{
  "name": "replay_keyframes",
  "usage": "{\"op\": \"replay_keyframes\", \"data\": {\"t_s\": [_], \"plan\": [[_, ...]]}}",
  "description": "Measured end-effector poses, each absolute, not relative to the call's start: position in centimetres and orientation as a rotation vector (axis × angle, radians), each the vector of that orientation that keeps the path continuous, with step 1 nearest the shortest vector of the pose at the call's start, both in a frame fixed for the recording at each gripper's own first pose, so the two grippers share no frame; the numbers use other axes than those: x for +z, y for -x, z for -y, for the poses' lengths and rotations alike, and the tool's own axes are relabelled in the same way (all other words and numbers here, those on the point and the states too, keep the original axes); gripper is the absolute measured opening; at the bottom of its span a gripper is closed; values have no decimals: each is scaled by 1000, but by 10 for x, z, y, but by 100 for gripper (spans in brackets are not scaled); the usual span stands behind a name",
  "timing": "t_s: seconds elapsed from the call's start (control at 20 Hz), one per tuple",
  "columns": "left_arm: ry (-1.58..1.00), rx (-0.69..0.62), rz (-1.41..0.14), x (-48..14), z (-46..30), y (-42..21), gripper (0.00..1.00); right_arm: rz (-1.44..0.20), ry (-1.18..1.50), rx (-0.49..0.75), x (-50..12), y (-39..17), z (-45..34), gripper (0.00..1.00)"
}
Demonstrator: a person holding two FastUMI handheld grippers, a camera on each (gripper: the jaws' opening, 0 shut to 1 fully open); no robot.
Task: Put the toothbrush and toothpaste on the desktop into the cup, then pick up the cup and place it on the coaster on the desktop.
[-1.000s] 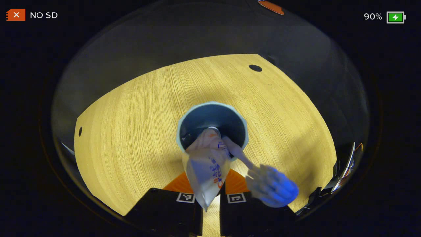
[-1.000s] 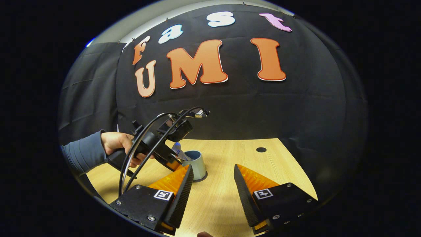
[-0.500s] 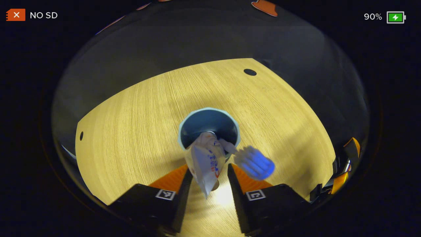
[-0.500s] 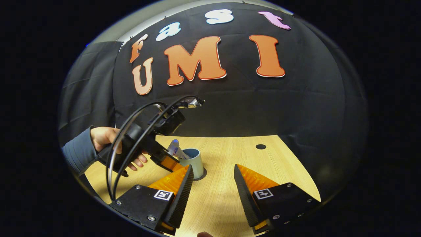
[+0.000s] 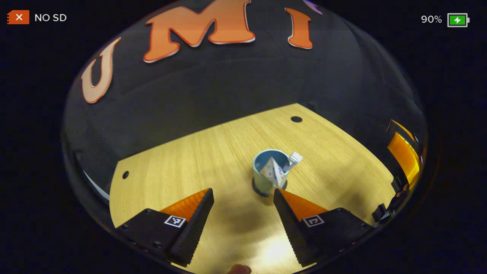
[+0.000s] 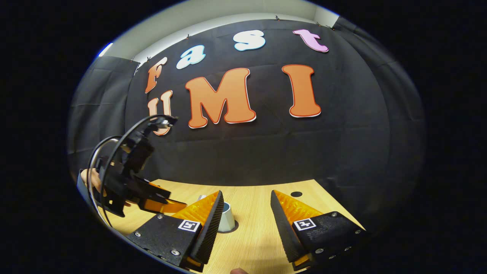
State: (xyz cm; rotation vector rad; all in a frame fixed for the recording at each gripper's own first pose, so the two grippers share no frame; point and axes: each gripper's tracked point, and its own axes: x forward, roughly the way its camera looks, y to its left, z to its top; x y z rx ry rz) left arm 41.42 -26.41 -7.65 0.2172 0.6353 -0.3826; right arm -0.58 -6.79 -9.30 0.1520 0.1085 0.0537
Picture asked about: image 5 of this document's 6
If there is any dark round coaster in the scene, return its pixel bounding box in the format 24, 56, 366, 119
252, 179, 288, 198

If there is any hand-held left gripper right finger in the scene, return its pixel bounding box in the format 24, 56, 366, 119
273, 188, 375, 268

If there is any blue cup with wooden handle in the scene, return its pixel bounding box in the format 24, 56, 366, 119
252, 149, 291, 198

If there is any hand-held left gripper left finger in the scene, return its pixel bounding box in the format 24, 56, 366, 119
115, 188, 215, 268

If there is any light blue toothbrush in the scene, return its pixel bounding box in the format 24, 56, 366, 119
282, 151, 304, 172

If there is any white toothpaste tube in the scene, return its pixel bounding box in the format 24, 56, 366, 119
264, 157, 286, 188

